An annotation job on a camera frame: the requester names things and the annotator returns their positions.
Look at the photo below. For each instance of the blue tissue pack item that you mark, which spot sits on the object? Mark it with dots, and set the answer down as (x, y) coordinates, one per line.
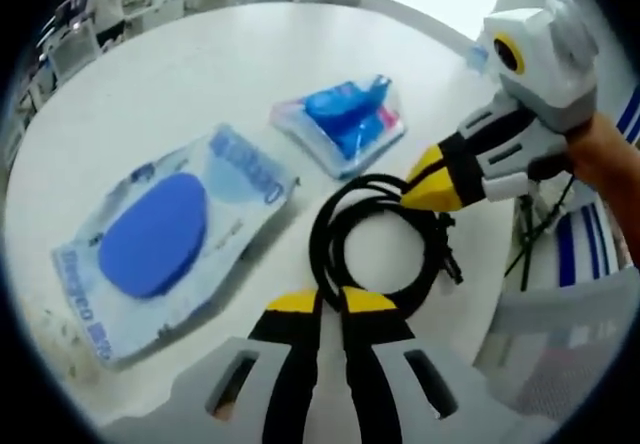
(345, 124)

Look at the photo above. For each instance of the person's right hand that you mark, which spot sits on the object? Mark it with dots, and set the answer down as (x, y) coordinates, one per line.
(605, 149)

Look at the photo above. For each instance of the grey mesh chair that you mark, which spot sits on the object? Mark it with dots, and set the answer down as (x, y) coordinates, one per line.
(575, 344)

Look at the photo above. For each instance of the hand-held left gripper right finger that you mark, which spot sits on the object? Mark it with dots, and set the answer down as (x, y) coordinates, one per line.
(425, 404)

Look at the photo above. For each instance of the white office chair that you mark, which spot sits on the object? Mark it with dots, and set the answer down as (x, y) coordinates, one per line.
(75, 54)

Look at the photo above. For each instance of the blue bordered wall poster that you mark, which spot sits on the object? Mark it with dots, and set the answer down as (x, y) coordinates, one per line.
(567, 244)

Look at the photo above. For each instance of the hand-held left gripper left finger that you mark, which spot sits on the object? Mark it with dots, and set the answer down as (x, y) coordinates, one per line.
(235, 399)

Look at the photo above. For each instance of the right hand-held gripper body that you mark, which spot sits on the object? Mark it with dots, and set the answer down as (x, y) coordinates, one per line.
(550, 74)

